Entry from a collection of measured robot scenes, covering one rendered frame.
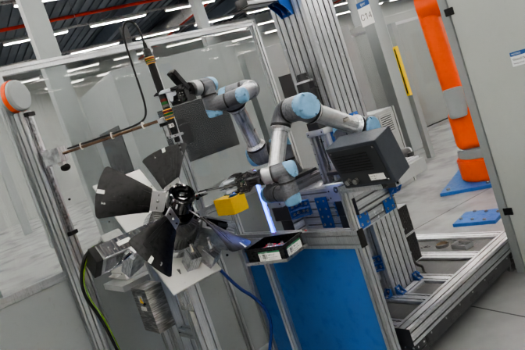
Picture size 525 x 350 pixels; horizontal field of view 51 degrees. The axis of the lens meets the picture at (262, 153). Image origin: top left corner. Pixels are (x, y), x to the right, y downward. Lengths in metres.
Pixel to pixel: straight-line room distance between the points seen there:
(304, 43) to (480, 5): 1.02
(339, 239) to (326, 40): 1.19
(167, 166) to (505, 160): 2.01
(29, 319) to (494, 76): 2.79
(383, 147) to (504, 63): 1.49
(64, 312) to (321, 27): 2.00
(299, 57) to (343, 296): 1.33
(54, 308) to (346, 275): 1.44
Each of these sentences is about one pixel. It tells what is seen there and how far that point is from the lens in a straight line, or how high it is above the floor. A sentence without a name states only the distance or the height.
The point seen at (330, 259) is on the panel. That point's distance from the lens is 2.55.
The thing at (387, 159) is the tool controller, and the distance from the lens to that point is 2.09.
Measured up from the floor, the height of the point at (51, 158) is 1.55.
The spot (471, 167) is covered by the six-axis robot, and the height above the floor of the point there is 0.20.
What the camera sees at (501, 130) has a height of 0.90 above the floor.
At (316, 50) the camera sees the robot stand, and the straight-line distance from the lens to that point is 3.06.
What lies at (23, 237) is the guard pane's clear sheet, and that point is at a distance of 2.95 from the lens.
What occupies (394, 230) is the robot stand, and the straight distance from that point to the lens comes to 3.30.
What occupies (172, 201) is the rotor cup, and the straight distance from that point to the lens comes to 2.38.
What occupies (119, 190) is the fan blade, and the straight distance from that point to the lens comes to 2.43.
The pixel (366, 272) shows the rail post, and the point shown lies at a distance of 2.41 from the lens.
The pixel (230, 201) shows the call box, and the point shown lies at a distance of 2.87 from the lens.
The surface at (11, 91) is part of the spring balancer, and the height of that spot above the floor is 1.90.
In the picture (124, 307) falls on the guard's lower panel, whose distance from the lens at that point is 3.13.
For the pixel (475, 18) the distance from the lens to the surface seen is 3.46.
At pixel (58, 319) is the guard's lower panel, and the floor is 0.79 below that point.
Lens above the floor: 1.48
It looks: 5 degrees down
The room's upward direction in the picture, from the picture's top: 18 degrees counter-clockwise
